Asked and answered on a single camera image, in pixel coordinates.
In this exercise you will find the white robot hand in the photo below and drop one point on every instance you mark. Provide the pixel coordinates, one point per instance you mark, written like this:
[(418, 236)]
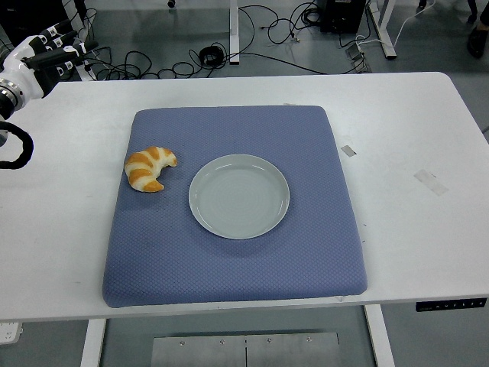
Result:
[(23, 69)]

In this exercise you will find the croissant bread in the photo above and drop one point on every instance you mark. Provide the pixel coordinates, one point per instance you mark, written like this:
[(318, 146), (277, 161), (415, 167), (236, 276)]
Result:
[(143, 168)]

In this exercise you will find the grey round plate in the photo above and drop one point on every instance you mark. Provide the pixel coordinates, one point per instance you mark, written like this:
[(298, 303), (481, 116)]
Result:
[(238, 199)]

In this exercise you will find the black cabinet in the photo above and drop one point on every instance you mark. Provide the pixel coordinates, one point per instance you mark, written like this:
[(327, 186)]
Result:
[(23, 15)]

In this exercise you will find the white background desk leg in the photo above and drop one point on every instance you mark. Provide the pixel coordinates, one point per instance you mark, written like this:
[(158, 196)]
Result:
[(384, 34), (234, 30), (88, 75)]

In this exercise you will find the white power strip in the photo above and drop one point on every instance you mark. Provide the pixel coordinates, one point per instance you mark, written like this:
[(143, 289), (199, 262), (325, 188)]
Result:
[(9, 333)]

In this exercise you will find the white table leg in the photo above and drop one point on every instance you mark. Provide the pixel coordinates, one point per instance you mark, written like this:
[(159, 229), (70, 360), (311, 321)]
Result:
[(92, 344), (380, 340)]

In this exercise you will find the blue quilted mat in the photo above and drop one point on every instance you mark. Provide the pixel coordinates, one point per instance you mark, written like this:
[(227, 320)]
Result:
[(229, 267)]

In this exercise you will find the black box on floor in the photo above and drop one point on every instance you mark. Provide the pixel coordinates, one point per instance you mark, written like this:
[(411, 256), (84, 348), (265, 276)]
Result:
[(342, 15)]

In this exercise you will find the grey foot pedal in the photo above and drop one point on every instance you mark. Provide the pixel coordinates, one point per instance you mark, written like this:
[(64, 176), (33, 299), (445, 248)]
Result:
[(357, 55)]

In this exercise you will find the small grey tape piece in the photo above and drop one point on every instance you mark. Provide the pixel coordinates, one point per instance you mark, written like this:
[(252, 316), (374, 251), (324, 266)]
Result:
[(348, 150)]

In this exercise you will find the large translucent tape piece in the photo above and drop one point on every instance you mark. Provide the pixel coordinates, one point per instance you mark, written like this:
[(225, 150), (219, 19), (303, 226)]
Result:
[(430, 182)]

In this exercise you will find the person's foot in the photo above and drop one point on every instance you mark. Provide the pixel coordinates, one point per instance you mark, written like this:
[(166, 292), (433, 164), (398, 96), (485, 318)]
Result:
[(477, 42)]

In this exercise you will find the black table control panel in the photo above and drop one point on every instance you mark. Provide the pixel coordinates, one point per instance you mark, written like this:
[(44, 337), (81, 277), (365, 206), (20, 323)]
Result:
[(451, 305)]

